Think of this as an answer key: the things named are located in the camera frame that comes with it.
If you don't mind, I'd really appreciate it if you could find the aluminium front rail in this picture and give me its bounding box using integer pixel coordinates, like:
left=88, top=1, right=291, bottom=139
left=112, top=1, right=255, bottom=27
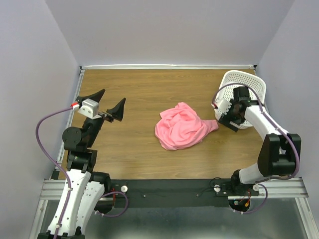
left=40, top=177, right=309, bottom=200

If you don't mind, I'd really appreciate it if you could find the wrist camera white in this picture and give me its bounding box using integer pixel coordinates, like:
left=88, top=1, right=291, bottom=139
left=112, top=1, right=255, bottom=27
left=71, top=99, right=101, bottom=120
left=212, top=98, right=232, bottom=115

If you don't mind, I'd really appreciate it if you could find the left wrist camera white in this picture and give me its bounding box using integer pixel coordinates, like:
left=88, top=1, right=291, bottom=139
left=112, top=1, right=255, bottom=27
left=71, top=99, right=101, bottom=120

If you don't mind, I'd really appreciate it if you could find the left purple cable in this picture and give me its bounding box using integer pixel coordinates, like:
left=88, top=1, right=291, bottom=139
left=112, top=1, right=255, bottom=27
left=35, top=106, right=75, bottom=239

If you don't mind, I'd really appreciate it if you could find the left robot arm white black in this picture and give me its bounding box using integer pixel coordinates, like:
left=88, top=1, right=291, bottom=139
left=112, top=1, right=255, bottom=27
left=35, top=89, right=129, bottom=239

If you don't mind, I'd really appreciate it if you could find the white perforated plastic basket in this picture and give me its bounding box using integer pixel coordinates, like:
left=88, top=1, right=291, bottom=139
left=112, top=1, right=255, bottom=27
left=213, top=70, right=267, bottom=131

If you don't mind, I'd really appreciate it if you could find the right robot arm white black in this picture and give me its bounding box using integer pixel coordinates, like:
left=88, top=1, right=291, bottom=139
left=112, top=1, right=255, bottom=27
left=211, top=83, right=302, bottom=195

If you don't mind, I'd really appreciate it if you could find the pink t shirt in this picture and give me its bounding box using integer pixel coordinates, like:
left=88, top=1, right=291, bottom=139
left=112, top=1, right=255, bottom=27
left=155, top=102, right=219, bottom=151

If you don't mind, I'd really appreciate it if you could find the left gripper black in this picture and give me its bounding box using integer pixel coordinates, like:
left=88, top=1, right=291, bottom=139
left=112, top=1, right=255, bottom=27
left=77, top=89, right=126, bottom=147

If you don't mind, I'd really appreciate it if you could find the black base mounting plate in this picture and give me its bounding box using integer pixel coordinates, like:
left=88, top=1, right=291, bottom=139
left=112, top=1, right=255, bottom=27
left=95, top=177, right=259, bottom=212

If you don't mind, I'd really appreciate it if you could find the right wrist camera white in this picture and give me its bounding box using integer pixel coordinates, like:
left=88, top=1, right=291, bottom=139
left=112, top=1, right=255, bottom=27
left=212, top=98, right=232, bottom=115

